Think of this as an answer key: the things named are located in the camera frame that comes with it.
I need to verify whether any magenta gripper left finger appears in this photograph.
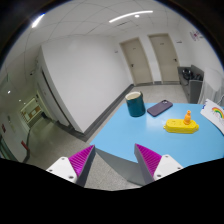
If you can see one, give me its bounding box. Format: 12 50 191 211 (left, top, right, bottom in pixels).
47 145 95 187

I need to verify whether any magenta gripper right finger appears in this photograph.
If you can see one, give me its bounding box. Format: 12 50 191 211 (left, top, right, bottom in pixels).
134 144 183 184

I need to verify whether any orange charger plug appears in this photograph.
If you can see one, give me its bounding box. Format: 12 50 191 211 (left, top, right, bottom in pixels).
184 110 191 125

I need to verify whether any blue round table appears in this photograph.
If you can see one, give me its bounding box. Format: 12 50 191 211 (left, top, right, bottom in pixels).
91 103 224 185

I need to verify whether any purple smartphone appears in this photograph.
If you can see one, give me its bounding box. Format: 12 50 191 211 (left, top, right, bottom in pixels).
147 100 173 117

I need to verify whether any dark teal mug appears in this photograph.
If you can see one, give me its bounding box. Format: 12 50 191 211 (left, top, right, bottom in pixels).
125 91 146 117

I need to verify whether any rainbow drawing paper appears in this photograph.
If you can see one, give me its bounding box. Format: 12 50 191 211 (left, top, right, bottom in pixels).
201 99 224 135

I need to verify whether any grey sofa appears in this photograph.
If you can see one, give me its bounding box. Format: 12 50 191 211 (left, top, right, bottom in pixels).
177 65 204 104

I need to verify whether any right beige door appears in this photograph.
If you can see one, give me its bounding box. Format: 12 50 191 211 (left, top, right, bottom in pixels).
149 34 179 83

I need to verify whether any beige door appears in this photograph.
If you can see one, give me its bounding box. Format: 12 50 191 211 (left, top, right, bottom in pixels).
120 38 153 85
149 34 179 83

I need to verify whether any left beige door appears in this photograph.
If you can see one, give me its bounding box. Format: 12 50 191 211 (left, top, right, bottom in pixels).
120 38 153 85

